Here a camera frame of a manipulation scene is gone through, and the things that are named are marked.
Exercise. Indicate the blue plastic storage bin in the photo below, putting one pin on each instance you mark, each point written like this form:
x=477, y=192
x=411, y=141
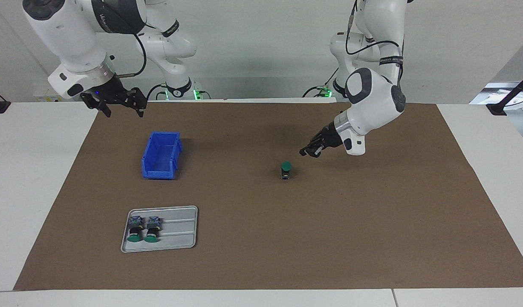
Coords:
x=159, y=171

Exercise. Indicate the green push button switch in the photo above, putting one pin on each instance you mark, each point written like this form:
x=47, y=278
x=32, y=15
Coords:
x=134, y=232
x=286, y=165
x=152, y=232

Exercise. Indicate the white power strip box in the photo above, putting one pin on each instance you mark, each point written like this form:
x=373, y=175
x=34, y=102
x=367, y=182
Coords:
x=39, y=96

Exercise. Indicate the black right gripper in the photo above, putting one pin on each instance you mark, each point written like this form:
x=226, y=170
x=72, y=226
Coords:
x=108, y=91

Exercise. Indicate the silver metal tray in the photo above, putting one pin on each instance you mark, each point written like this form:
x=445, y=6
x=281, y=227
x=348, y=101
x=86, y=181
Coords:
x=180, y=238

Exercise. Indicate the black camera stand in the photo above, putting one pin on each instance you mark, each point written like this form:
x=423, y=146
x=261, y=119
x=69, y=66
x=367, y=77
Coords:
x=510, y=99

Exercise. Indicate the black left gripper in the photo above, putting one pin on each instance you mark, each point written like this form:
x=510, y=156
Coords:
x=333, y=135

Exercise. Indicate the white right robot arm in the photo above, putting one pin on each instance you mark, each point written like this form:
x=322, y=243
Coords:
x=73, y=38

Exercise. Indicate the white plastic packaging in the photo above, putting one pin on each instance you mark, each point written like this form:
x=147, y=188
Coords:
x=493, y=96

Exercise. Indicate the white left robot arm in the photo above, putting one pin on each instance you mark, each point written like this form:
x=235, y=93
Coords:
x=372, y=98

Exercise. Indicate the brown paper table mat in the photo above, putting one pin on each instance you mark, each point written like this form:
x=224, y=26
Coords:
x=329, y=221

